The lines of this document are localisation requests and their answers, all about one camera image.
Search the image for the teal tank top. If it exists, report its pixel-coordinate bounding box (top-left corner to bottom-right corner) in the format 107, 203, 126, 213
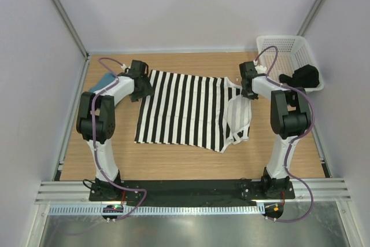
88, 73, 116, 94

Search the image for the black white striped tank top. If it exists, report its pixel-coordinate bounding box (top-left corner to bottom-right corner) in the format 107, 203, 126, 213
134, 70, 251, 153

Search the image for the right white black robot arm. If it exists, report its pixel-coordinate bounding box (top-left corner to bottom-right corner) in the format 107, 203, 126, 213
239, 61, 315, 198

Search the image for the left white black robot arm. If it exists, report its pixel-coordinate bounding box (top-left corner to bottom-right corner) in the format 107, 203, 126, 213
76, 57, 154, 201

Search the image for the white plastic basket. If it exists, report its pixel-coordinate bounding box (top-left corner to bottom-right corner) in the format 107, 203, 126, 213
256, 35, 319, 83

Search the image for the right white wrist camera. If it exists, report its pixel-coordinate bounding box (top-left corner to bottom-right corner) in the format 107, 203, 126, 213
253, 60, 268, 74

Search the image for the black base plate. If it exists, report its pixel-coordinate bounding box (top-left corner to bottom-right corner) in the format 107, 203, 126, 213
89, 178, 295, 207

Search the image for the white slotted cable duct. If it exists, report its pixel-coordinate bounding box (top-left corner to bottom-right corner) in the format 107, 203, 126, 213
49, 204, 265, 216

